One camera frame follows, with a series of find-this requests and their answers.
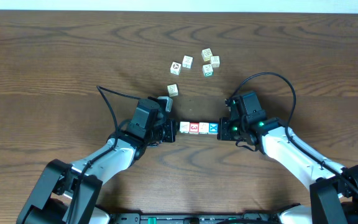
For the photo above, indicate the wooden block teal side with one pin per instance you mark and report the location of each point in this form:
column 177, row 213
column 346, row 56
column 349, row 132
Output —
column 184, row 127

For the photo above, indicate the wooden block green letter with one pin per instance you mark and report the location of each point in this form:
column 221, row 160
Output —
column 203, row 128

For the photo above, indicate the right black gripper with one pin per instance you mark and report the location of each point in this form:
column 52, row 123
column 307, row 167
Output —
column 223, row 133

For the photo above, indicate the blue letter block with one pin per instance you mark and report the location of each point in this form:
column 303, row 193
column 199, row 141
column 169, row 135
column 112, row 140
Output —
column 213, row 128

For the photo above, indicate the wooden block upper right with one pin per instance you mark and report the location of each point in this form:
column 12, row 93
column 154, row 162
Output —
column 215, row 61

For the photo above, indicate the wooden block near blue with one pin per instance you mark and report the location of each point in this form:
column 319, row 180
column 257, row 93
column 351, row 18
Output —
column 172, row 90

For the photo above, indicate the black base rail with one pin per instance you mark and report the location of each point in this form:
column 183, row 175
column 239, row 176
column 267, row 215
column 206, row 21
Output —
column 138, row 218

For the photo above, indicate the wooden block yellow edge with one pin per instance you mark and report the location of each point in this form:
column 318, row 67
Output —
column 206, row 54

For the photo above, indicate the wooden block upper left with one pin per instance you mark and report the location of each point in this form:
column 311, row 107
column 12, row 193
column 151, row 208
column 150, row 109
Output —
column 187, row 62

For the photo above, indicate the wooden block teal letter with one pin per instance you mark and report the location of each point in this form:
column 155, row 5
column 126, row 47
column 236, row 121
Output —
column 207, row 70

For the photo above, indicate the wooden block red number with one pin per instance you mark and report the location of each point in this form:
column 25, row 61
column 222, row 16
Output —
column 194, row 128

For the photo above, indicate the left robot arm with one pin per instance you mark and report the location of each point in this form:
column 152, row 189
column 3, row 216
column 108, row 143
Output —
column 67, row 192

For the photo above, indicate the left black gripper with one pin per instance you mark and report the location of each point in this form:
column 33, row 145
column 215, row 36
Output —
column 169, row 130

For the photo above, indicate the wooden block red picture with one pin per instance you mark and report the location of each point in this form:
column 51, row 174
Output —
column 175, row 68

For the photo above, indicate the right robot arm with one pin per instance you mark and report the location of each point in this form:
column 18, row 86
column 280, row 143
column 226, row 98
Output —
column 332, row 186

